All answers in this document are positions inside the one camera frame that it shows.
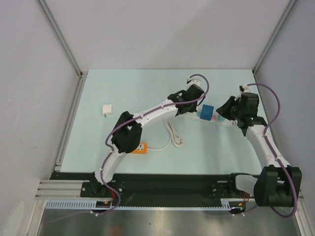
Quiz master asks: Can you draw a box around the white power strip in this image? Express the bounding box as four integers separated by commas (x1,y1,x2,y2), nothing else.
181,111,233,127

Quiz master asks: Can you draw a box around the blue cube adapter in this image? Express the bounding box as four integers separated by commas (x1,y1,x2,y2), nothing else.
200,104,214,121

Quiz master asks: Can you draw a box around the white cord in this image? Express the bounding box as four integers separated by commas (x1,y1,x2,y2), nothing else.
147,117,184,151

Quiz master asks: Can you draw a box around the white charger plug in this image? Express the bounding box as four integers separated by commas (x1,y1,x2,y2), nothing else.
102,104,113,117

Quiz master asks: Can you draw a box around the orange power strip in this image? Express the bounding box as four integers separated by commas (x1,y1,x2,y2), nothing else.
131,143,148,154

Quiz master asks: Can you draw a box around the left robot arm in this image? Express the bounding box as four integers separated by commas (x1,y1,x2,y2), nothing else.
90,84,209,197

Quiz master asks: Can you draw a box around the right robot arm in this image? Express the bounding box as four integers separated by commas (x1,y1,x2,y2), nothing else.
216,92,302,209

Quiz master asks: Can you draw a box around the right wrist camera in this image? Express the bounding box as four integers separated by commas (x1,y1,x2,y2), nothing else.
238,84,251,98

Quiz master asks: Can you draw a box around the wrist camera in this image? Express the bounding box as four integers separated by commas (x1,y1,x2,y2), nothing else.
187,78,201,88
238,84,251,98

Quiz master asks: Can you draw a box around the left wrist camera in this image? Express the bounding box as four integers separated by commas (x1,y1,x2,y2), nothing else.
187,78,201,88

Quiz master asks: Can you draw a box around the white cable duct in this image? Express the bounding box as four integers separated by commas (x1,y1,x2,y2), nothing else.
45,198,256,212

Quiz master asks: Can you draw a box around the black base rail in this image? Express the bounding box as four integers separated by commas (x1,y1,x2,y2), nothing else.
50,172,253,206

